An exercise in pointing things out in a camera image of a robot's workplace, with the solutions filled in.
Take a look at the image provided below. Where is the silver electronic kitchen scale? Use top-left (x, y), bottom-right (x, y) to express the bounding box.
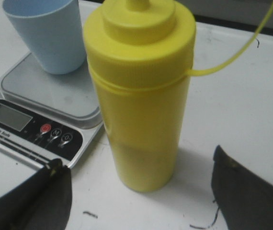
top-left (0, 53), bottom-right (102, 169)

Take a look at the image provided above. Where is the yellow squeeze bottle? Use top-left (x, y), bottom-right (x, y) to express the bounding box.
top-left (82, 0), bottom-right (273, 193)

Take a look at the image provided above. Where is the light blue plastic cup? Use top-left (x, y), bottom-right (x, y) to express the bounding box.
top-left (2, 0), bottom-right (86, 74)

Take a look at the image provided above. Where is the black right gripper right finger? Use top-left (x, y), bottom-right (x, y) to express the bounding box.
top-left (211, 146), bottom-right (273, 230)

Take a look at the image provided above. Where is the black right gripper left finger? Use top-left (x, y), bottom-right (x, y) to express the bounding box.
top-left (0, 159), bottom-right (72, 230)

